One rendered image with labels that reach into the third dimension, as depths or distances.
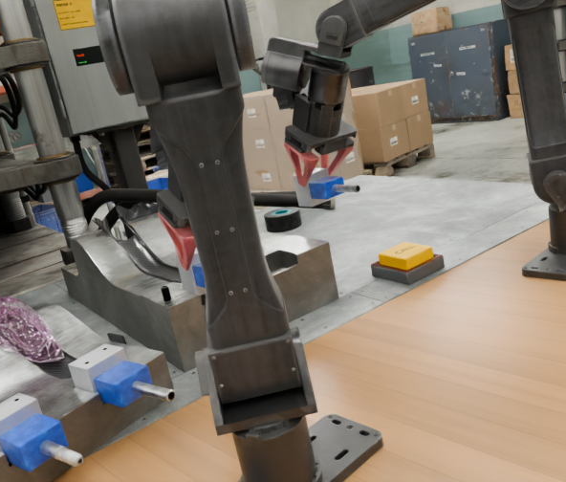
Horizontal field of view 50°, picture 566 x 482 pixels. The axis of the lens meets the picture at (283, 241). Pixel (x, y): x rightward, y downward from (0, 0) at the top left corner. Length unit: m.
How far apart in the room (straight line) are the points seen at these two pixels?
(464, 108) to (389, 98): 2.54
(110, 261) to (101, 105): 0.71
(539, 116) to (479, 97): 6.93
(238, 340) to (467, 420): 0.25
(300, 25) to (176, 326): 9.04
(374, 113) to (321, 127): 4.49
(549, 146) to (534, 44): 0.14
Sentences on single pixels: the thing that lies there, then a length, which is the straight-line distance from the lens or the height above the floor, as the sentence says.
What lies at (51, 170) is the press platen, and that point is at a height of 1.02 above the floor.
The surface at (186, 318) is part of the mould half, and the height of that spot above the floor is 0.87.
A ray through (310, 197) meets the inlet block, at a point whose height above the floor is 0.92.
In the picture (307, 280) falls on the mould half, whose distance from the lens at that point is 0.87.
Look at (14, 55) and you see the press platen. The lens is 1.45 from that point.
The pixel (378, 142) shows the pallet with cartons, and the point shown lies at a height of 0.32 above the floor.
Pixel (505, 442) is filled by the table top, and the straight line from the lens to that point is 0.59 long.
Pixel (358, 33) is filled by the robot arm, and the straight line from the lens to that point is 0.91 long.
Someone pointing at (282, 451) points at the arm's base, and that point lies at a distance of 0.51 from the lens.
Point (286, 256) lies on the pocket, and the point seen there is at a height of 0.88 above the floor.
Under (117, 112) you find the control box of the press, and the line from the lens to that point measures 1.65.
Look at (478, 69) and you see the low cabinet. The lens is 7.80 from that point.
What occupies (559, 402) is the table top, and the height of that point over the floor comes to 0.80.
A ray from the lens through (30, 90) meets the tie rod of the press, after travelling 1.46.
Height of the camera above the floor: 1.15
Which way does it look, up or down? 16 degrees down
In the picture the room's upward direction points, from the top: 11 degrees counter-clockwise
